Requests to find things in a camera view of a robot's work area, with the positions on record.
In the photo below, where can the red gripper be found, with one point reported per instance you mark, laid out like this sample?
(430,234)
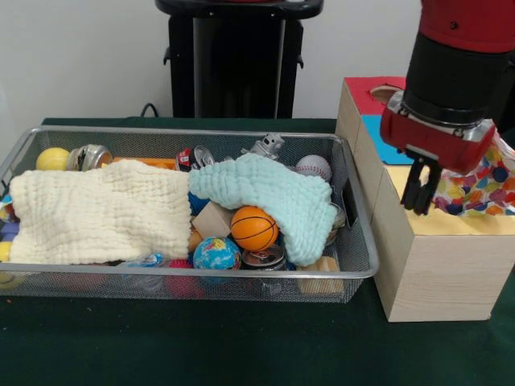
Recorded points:
(434,141)

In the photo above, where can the multicoloured patterned cloth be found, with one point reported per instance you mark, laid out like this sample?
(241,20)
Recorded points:
(483,189)

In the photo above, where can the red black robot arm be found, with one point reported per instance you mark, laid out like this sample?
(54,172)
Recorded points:
(463,56)

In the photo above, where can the wooden box with three holes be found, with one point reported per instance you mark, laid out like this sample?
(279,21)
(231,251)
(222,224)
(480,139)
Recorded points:
(434,273)

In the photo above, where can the shallow clear mesh bin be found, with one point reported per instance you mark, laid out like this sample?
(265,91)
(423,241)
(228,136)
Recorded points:
(161,285)

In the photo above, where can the white baseball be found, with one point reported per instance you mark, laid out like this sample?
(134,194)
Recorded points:
(314,167)

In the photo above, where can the mint waffle cloth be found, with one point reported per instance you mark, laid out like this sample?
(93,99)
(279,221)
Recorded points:
(282,193)

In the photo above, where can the grey toy robot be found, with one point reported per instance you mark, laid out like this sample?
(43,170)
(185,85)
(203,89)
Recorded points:
(265,146)

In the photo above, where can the orange toy basketball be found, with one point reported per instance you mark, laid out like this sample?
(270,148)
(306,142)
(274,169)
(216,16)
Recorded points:
(254,229)

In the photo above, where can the flattened silver can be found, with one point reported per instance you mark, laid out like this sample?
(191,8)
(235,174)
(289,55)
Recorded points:
(264,259)

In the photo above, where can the plain wooden block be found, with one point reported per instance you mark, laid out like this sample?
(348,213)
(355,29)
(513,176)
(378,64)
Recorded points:
(211,221)

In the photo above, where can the blue globe ball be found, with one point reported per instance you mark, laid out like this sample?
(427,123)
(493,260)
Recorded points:
(216,254)

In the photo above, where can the crushed silver drink can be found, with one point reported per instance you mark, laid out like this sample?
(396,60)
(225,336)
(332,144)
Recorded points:
(90,158)

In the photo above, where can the cream waffle cloth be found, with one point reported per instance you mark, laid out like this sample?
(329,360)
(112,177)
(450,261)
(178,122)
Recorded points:
(88,213)

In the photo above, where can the yellow ball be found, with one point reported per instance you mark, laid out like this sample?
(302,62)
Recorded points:
(52,159)

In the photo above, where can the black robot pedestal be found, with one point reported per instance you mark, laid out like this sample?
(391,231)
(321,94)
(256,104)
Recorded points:
(233,64)

